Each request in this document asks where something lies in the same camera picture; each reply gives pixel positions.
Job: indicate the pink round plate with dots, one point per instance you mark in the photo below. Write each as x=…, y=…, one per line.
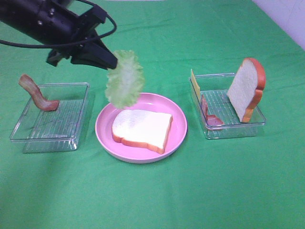
x=146, y=101

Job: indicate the toy bread slice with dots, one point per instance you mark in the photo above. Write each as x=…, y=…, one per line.
x=247, y=87
x=141, y=128

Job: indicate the toy bacon strip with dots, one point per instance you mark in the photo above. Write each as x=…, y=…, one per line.
x=39, y=100
x=211, y=119

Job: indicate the yellow toy cheese slice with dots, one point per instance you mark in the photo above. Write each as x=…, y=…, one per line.
x=195, y=85

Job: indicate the clear plastic tray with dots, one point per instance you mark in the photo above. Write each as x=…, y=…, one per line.
x=38, y=131
x=214, y=88

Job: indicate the green tablecloth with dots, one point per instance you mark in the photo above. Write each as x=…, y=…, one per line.
x=243, y=183

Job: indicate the right clear plastic tray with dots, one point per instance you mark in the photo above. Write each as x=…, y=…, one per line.
x=214, y=88

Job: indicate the green toy lettuce leaf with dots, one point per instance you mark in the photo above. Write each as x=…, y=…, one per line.
x=126, y=81

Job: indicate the left clear plastic tray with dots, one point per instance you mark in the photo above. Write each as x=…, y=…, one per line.
x=38, y=131

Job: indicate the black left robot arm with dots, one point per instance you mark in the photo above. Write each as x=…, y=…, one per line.
x=11, y=13

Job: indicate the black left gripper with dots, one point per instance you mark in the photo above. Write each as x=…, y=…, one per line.
x=52, y=24

